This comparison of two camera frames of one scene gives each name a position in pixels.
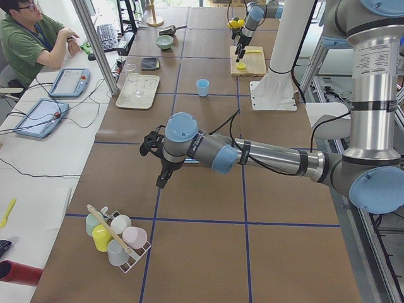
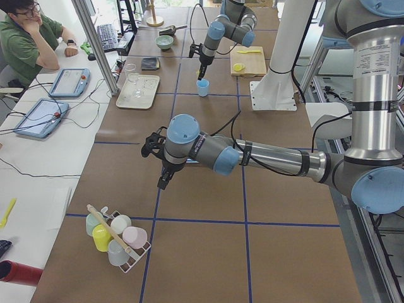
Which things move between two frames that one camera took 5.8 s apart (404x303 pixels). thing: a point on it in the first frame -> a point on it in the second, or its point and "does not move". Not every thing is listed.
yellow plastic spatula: [3, 223] does not move
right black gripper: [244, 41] -> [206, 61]
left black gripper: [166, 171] does not move
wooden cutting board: [251, 64] does not move
